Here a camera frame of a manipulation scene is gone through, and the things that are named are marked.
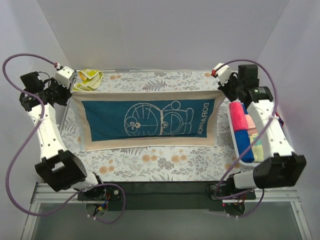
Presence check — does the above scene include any blue beige Doraemon towel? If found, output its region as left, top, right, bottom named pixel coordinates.
left=71, top=90, right=225, bottom=152

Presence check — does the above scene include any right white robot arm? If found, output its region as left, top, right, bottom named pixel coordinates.
left=211, top=60, right=307, bottom=199

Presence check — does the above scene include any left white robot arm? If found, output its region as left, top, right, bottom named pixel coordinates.
left=19, top=67, right=107, bottom=200

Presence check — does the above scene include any pink rolled towel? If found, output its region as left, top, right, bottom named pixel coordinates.
left=229, top=102, right=249, bottom=132

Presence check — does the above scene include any yellow lemon print towel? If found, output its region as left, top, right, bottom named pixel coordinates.
left=73, top=68, right=104, bottom=92

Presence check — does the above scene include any blue rolled towel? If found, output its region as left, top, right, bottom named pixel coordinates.
left=234, top=130, right=254, bottom=163

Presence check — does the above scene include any pastel checkered rolled towel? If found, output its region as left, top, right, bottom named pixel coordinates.
left=249, top=133, right=264, bottom=163

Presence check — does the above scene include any floral table mat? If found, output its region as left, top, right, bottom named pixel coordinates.
left=55, top=71, right=251, bottom=182

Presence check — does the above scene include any white plastic basket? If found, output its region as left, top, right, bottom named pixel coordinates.
left=227, top=101, right=264, bottom=167

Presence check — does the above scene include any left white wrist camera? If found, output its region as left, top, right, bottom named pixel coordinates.
left=54, top=66, right=75, bottom=88

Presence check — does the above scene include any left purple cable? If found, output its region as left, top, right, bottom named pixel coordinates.
left=2, top=53, right=126, bottom=225

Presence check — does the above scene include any purple cable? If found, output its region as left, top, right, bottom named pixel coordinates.
left=214, top=58, right=278, bottom=219
left=2, top=53, right=126, bottom=225

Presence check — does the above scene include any aluminium frame rail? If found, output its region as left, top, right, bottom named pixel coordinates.
left=31, top=181, right=300, bottom=203

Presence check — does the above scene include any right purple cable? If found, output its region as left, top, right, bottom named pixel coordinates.
left=214, top=58, right=278, bottom=219

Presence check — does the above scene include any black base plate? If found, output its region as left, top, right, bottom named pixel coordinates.
left=76, top=181, right=256, bottom=213

